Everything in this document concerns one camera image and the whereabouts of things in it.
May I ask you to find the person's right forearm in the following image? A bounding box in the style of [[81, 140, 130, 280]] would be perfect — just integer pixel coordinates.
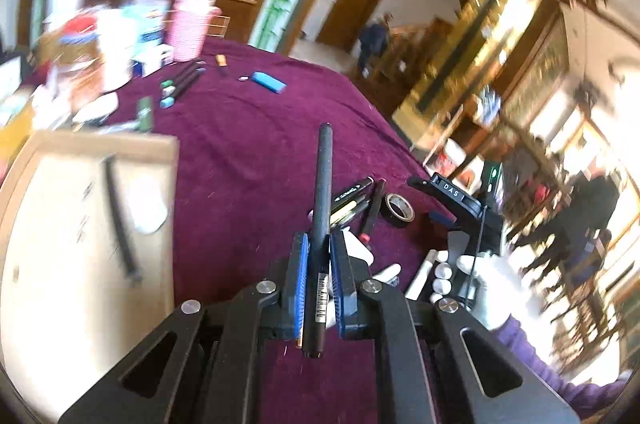
[[492, 311, 633, 415]]

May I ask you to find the cardboard box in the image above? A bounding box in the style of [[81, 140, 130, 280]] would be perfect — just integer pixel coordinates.
[[0, 129, 180, 405]]

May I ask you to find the person's right hand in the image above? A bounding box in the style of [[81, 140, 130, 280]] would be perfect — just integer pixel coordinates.
[[430, 251, 528, 332]]

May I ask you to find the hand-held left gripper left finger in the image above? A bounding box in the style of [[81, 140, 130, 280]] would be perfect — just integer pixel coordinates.
[[57, 231, 311, 424]]

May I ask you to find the pink knit sleeve bottle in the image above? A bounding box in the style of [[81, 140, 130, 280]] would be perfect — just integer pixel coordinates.
[[167, 0, 219, 63]]

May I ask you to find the black pen with print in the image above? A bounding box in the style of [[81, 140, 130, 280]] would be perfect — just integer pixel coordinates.
[[331, 177, 376, 206]]

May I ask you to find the blue lighter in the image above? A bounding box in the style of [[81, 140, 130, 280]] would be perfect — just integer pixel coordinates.
[[252, 72, 287, 94]]

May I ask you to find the wooden door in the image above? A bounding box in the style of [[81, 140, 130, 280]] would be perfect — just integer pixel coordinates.
[[317, 0, 391, 53]]

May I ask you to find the black marker with green cap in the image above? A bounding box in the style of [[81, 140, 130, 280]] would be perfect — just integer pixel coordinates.
[[160, 61, 207, 88]]

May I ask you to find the white paper scrap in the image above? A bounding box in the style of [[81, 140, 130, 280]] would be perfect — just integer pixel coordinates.
[[132, 194, 169, 235]]

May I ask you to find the white tube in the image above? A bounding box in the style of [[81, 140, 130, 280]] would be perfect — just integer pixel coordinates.
[[405, 249, 451, 301]]

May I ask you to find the black pen with red tip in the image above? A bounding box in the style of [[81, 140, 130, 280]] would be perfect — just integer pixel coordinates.
[[360, 179, 388, 246]]

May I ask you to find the clear jar with red lid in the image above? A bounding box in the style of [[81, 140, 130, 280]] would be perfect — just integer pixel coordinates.
[[59, 17, 103, 58]]

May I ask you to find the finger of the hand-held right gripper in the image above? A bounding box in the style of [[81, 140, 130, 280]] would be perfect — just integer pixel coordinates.
[[427, 211, 459, 228], [407, 173, 483, 217]]

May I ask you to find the matte black pen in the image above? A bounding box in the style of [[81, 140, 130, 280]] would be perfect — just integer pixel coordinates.
[[300, 123, 335, 359]]

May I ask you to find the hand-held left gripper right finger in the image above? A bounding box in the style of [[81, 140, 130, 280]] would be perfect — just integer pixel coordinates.
[[330, 229, 581, 424]]

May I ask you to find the purple velvet tablecloth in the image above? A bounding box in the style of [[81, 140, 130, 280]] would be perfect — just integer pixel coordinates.
[[30, 37, 481, 424]]

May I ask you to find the yellow and black pen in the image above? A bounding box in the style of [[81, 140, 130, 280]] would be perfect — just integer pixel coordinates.
[[330, 197, 373, 227]]

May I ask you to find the golden cabinet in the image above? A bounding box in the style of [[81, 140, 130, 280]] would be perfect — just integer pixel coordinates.
[[394, 0, 572, 155]]

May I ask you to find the black tape roll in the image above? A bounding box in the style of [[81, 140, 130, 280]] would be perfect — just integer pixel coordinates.
[[382, 193, 416, 229]]

